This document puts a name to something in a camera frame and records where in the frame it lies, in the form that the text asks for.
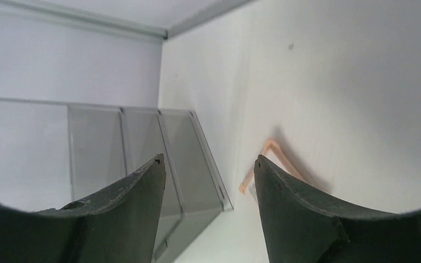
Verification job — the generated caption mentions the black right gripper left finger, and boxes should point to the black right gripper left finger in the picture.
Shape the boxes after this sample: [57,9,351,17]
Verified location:
[0,154,166,262]

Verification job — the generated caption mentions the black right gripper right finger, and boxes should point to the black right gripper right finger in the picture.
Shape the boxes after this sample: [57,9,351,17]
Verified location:
[254,155,421,262]

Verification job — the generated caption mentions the small square pink compact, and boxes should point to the small square pink compact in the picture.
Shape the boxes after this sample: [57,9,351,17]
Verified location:
[238,139,306,197]

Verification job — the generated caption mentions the clear acrylic makeup organizer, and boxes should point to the clear acrylic makeup organizer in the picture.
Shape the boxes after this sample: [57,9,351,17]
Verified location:
[0,99,233,262]

